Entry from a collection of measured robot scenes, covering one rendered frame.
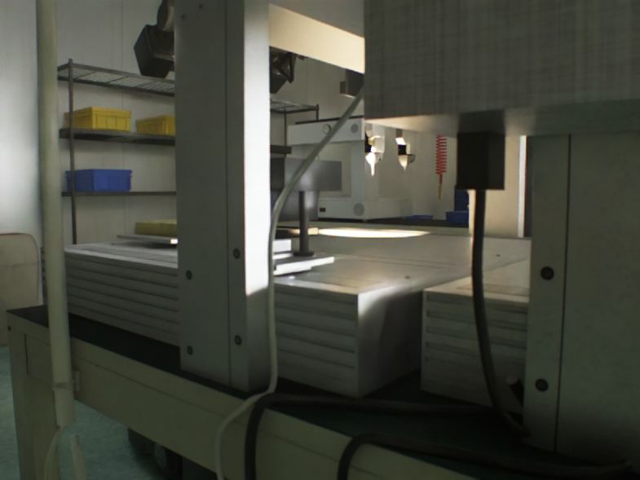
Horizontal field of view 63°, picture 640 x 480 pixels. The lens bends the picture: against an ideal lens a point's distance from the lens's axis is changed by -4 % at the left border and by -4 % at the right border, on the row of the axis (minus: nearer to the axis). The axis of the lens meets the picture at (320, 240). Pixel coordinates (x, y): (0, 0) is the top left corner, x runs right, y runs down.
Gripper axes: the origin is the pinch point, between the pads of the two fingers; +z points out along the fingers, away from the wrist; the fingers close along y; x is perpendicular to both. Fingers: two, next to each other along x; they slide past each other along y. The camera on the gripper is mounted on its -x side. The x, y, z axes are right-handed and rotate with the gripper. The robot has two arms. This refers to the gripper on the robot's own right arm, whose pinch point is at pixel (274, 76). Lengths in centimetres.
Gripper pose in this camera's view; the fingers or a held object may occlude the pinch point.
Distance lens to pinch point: 129.6
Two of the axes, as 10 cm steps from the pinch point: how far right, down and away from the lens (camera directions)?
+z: 3.3, 9.0, -3.0
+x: -5.7, 4.4, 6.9
